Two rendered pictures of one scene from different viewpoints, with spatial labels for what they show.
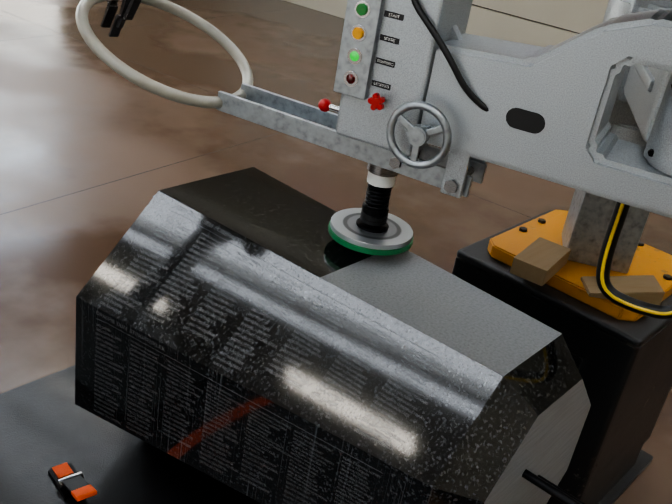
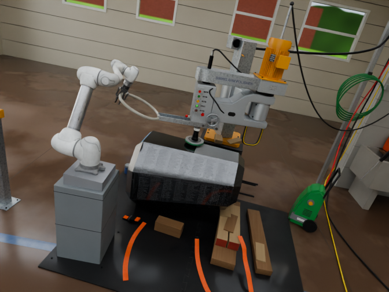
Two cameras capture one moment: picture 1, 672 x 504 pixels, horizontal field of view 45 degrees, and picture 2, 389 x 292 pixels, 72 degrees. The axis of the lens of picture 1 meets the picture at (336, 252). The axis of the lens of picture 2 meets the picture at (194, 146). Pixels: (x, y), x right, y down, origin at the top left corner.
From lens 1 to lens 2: 1.54 m
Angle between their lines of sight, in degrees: 29
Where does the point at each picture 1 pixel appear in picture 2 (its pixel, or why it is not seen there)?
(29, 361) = not seen: hidden behind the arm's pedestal
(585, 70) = (242, 103)
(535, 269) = (220, 141)
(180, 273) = (159, 159)
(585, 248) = (224, 134)
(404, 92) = (206, 111)
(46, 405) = not seen: hidden behind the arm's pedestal
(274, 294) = (184, 159)
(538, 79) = (234, 106)
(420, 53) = (210, 103)
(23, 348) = not seen: hidden behind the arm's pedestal
